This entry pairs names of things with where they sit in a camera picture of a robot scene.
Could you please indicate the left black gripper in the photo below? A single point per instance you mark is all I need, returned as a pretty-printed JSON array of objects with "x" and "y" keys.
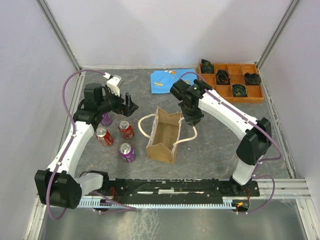
[{"x": 126, "y": 109}]

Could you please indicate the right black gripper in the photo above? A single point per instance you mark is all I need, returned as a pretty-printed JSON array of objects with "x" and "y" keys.
[{"x": 190, "y": 120}]

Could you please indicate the red cola can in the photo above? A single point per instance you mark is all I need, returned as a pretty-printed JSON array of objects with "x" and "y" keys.
[
  {"x": 126, "y": 129},
  {"x": 104, "y": 136}
]

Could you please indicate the burlap canvas bag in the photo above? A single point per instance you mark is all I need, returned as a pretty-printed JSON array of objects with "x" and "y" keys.
[{"x": 164, "y": 139}]

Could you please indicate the purple soda can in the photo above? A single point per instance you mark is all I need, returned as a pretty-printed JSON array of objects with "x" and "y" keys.
[
  {"x": 106, "y": 119},
  {"x": 127, "y": 152}
]

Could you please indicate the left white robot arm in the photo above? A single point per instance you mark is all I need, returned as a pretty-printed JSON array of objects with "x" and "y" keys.
[{"x": 57, "y": 185}]

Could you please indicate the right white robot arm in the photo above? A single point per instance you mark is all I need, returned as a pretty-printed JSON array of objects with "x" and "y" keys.
[{"x": 254, "y": 134}]

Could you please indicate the blue patterned cloth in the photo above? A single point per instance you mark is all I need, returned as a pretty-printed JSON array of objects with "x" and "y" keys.
[{"x": 162, "y": 80}]

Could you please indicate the dark rolled item centre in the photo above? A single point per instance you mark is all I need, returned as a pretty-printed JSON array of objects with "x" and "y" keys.
[{"x": 222, "y": 77}]

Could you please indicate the dark rolled item top-left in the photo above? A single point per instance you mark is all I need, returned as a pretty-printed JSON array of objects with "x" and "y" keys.
[{"x": 207, "y": 67}]

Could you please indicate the dark rolled item bottom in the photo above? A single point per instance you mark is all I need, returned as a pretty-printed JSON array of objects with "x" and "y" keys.
[{"x": 239, "y": 91}]

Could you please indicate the orange wooden compartment tray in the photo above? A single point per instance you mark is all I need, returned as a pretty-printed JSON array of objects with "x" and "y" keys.
[{"x": 236, "y": 71}]

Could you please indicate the dark rolled item right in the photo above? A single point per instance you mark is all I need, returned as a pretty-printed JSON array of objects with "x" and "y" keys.
[{"x": 252, "y": 79}]

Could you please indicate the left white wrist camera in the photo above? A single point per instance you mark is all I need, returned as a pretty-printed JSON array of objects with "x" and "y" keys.
[{"x": 113, "y": 83}]

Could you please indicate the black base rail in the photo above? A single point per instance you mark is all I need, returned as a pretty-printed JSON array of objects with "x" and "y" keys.
[{"x": 176, "y": 190}]

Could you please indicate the aluminium frame rail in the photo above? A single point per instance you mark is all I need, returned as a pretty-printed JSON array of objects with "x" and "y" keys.
[{"x": 284, "y": 189}]

